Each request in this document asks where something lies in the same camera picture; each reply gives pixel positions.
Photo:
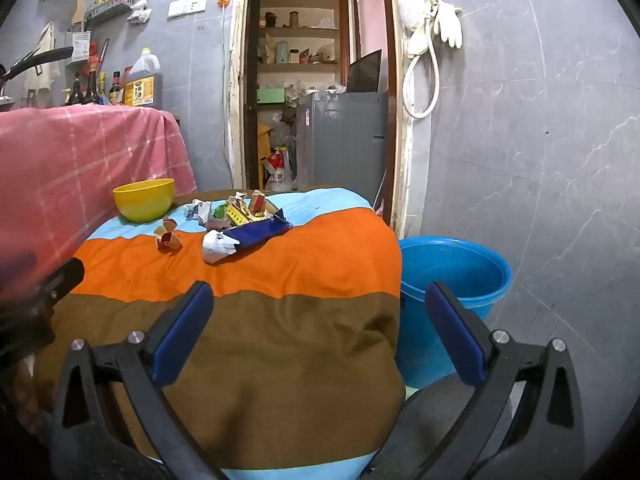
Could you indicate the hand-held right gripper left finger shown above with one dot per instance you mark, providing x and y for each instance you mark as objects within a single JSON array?
[{"x": 182, "y": 335}]

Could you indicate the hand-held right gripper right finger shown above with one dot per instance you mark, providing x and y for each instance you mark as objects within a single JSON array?
[{"x": 455, "y": 335}]

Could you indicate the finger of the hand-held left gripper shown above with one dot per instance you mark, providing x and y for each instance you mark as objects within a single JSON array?
[
  {"x": 65, "y": 276},
  {"x": 17, "y": 270}
]

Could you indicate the blue plastic bucket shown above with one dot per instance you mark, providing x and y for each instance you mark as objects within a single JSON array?
[{"x": 450, "y": 270}]

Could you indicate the brown curled paper scrap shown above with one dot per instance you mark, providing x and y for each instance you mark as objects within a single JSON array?
[{"x": 167, "y": 237}]

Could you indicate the white wrapper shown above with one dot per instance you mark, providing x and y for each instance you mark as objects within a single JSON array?
[{"x": 195, "y": 210}]

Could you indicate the dark blue snack wrapper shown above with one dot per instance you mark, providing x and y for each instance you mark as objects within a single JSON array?
[{"x": 257, "y": 232}]

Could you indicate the green candy wrapper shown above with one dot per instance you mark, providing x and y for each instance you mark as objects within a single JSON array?
[{"x": 217, "y": 212}]

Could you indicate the yellow snack wrapper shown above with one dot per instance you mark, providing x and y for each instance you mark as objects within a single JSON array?
[{"x": 236, "y": 216}]

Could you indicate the person's left hand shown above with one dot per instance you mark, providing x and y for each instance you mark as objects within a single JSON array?
[{"x": 27, "y": 390}]

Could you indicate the yellow bowl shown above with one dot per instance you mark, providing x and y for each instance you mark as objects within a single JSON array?
[{"x": 144, "y": 200}]

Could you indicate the pink checked cloth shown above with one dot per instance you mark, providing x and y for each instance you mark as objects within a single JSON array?
[{"x": 75, "y": 160}]

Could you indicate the striped blanket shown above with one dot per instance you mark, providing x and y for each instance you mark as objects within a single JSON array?
[{"x": 280, "y": 270}]

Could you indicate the red and white bag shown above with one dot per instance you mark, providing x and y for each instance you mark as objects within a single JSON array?
[{"x": 277, "y": 172}]

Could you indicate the large cooking oil jug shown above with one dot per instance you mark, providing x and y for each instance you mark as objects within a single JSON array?
[{"x": 142, "y": 85}]

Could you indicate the yellow bag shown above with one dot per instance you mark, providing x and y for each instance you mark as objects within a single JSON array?
[{"x": 264, "y": 137}]

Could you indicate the beige cloth bag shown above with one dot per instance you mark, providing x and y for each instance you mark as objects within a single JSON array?
[{"x": 45, "y": 57}]

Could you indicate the grey cabinet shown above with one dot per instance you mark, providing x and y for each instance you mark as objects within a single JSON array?
[{"x": 340, "y": 145}]

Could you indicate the white paper notice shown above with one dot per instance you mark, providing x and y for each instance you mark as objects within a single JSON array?
[{"x": 80, "y": 46}]

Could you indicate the green box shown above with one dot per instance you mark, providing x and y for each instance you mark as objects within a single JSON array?
[{"x": 270, "y": 96}]

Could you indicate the dark wooden door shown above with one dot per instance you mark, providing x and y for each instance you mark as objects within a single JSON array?
[{"x": 251, "y": 85}]

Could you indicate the white rag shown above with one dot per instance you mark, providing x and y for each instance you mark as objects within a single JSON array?
[{"x": 139, "y": 10}]

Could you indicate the black monitor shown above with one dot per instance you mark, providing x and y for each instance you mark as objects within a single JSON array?
[{"x": 364, "y": 72}]

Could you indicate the wooden shelf unit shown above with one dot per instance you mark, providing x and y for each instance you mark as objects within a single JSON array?
[{"x": 300, "y": 67}]

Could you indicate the green canister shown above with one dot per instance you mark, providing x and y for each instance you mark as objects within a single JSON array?
[{"x": 282, "y": 52}]

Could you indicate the white rubber gloves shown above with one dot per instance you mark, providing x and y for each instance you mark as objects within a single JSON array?
[{"x": 448, "y": 22}]

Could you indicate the metal wall rack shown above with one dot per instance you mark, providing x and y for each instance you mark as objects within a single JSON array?
[{"x": 110, "y": 10}]

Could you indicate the white wall switch panel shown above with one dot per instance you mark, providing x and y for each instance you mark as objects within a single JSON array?
[{"x": 187, "y": 6}]

